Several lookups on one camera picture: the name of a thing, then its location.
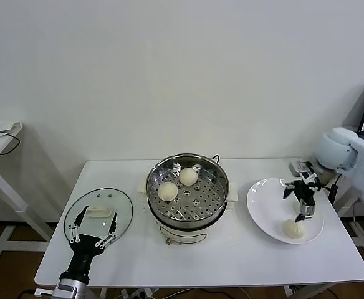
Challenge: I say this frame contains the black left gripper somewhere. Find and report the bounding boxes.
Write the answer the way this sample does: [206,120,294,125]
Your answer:
[59,205,119,282]

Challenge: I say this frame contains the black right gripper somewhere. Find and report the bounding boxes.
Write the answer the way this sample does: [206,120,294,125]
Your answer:
[282,178,319,224]

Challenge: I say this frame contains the glass lid with white handle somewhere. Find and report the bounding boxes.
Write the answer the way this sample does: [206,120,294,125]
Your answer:
[64,187,134,250]

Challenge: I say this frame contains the white steamed baozi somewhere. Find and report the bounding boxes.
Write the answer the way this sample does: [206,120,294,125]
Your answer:
[282,217,307,241]
[158,182,179,202]
[178,167,198,187]

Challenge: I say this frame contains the perforated steel steamer basket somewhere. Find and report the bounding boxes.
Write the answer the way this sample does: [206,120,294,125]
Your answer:
[137,152,239,222]

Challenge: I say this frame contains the white round plate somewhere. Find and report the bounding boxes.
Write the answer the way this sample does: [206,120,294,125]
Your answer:
[246,178,325,245]

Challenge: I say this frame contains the white power strip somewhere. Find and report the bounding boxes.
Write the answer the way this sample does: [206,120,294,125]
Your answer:
[119,288,160,299]

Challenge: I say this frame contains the white electric cooking pot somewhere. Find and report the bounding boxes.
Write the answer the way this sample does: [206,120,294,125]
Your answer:
[146,199,239,247]

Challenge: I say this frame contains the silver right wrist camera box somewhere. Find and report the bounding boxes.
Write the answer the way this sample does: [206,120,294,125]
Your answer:
[288,159,314,176]

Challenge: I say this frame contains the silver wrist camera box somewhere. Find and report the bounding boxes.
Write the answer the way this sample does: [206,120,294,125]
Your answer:
[288,159,314,176]
[52,278,79,299]

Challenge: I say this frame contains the black cylindrical post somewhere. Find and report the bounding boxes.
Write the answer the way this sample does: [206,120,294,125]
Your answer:
[325,184,338,206]

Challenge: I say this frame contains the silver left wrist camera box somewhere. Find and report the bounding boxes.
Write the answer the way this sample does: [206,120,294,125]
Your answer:
[52,278,79,299]

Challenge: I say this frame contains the thin black cable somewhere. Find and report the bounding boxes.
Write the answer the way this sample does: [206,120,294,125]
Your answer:
[0,130,21,156]

